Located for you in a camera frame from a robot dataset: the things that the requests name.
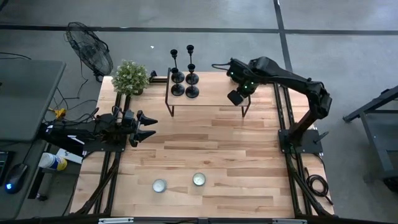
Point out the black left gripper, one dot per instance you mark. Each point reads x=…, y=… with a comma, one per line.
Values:
x=133, y=130

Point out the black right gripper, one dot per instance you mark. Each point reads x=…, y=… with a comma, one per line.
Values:
x=236, y=98

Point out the black metal candlestick holder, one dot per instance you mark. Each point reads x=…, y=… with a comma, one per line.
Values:
x=177, y=77
x=192, y=79
x=192, y=92
x=177, y=90

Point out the patterned candle tin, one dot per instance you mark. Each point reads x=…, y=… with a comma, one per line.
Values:
x=159, y=185
x=199, y=179

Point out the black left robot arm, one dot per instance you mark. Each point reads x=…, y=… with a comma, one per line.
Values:
x=90, y=130

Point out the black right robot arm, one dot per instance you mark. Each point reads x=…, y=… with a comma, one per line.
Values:
x=295, y=79

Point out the potted green artificial plant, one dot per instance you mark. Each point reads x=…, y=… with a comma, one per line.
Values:
x=130, y=77

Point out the white booklet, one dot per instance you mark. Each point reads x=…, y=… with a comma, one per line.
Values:
x=71, y=158

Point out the yellow power plug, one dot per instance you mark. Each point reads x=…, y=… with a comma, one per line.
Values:
x=60, y=112

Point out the black floor fan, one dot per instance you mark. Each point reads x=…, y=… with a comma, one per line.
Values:
x=90, y=49

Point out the white wipes canister yellow lid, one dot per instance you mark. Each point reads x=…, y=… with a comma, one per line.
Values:
x=49, y=160

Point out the dark operator desk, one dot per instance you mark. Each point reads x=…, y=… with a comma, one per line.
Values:
x=34, y=152

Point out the grey side table top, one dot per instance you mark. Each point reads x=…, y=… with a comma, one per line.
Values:
x=28, y=99

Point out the black computer mouse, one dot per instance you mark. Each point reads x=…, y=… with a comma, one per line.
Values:
x=15, y=179

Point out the black keyboard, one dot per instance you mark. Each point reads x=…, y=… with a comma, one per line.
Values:
x=4, y=165

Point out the wooden shelf riser black frame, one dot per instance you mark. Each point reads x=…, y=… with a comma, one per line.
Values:
x=214, y=88

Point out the silver metal bracket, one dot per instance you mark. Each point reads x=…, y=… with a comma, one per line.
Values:
x=289, y=221
x=115, y=221

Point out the black aluminium rig frame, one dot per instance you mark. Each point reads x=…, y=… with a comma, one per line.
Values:
x=293, y=183

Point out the grey metal table frame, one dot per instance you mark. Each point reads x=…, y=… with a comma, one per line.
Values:
x=373, y=103

